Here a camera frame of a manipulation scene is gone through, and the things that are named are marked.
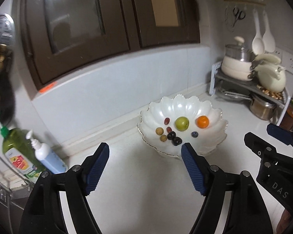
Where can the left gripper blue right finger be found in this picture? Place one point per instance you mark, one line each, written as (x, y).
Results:
(188, 156)

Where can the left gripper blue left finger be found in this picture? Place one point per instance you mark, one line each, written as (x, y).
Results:
(94, 167)

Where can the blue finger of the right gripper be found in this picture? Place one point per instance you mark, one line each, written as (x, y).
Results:
(280, 134)
(257, 145)

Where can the dark plum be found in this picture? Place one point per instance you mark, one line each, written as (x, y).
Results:
(171, 135)
(176, 141)

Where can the blueberry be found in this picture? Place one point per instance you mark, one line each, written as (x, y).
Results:
(194, 134)

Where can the yellow longan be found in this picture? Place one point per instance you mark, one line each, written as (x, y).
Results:
(163, 138)
(159, 131)

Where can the green apple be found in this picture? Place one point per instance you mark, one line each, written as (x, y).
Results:
(182, 123)

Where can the red grape tomato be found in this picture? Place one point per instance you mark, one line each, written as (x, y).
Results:
(166, 121)
(169, 129)

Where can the person's right hand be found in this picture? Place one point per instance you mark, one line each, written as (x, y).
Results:
(283, 222)

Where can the glass jar of sauce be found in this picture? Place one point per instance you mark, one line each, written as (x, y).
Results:
(287, 121)

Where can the stainless steel pot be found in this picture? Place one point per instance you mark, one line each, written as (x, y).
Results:
(261, 107)

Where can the white pump lotion bottle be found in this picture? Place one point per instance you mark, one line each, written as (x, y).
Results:
(46, 155)

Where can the cream ceramic kettle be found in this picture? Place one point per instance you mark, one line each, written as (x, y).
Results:
(270, 72)

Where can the metal counter shelf rack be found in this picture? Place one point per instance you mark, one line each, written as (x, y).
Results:
(282, 100)

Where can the white scalloped fruit bowl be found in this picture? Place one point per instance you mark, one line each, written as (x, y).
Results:
(168, 124)

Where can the green dish soap bottle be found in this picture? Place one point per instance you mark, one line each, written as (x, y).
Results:
(20, 154)

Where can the cream pot with glass lid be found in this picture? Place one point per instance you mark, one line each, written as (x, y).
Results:
(237, 62)

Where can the stainless steel sink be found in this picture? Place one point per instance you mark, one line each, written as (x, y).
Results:
(11, 210)

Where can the white rice spoon right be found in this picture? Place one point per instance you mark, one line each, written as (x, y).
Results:
(268, 39)

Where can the white rice spoon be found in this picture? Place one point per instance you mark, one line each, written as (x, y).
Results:
(268, 39)
(257, 43)

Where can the white rice spoon left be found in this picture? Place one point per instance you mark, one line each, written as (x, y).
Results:
(257, 43)

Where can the small chrome faucet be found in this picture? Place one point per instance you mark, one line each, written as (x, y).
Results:
(13, 179)

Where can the black perforated frying pan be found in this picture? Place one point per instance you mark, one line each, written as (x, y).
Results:
(7, 100)

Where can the black scissors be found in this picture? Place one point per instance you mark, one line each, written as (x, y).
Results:
(232, 16)

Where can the small brass ladle pot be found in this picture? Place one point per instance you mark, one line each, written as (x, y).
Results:
(5, 58)

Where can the round steel steamer plate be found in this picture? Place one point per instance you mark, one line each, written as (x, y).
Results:
(7, 30)

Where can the white wall power outlets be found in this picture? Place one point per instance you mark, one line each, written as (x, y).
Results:
(287, 59)

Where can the dark wooden window frame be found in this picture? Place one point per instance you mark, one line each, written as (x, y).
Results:
(62, 36)

